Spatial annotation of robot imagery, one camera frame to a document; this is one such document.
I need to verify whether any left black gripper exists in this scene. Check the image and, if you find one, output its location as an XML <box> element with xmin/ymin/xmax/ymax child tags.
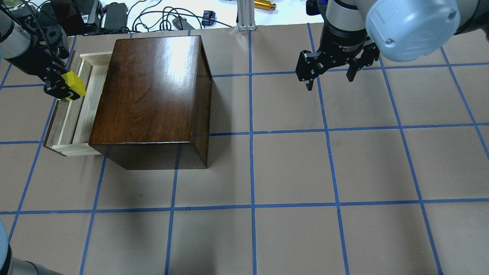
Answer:
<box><xmin>8</xmin><ymin>36</ymin><xmax>73</xmax><ymax>101</ymax></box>

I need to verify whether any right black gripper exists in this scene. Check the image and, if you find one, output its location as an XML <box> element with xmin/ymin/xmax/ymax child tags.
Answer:
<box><xmin>295</xmin><ymin>23</ymin><xmax>380</xmax><ymax>91</ymax></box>

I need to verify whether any yellow cube block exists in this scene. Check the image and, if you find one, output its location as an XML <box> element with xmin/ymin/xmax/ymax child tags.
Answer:
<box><xmin>61</xmin><ymin>71</ymin><xmax>86</xmax><ymax>101</ymax></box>

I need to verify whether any light wood drawer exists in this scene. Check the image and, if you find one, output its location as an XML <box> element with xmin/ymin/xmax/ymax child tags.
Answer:
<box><xmin>42</xmin><ymin>52</ymin><xmax>112</xmax><ymax>157</ymax></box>

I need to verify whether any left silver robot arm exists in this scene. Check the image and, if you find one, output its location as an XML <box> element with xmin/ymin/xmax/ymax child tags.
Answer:
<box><xmin>0</xmin><ymin>7</ymin><xmax>82</xmax><ymax>275</ymax></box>

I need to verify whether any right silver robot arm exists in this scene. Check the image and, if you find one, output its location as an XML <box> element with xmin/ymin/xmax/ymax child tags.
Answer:
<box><xmin>295</xmin><ymin>0</ymin><xmax>488</xmax><ymax>91</ymax></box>

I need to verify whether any dark wooden drawer cabinet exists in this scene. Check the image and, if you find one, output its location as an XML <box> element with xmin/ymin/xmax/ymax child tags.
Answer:
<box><xmin>88</xmin><ymin>36</ymin><xmax>213</xmax><ymax>170</ymax></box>

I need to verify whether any black power adapter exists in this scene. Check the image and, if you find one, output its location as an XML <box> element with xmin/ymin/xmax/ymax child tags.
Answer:
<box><xmin>103</xmin><ymin>2</ymin><xmax>129</xmax><ymax>30</ymax></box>

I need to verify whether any gold metal cylinder tool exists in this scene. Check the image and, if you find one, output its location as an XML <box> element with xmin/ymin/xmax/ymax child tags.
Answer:
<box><xmin>254</xmin><ymin>0</ymin><xmax>277</xmax><ymax>11</ymax></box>

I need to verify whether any small blue device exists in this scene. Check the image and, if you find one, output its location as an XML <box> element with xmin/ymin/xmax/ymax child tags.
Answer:
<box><xmin>201</xmin><ymin>10</ymin><xmax>215</xmax><ymax>27</ymax></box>

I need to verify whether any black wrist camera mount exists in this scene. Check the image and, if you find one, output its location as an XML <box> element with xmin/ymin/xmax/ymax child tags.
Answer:
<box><xmin>40</xmin><ymin>24</ymin><xmax>69</xmax><ymax>60</ymax></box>

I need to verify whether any aluminium frame post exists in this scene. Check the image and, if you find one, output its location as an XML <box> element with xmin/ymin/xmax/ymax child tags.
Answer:
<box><xmin>237</xmin><ymin>0</ymin><xmax>256</xmax><ymax>31</ymax></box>

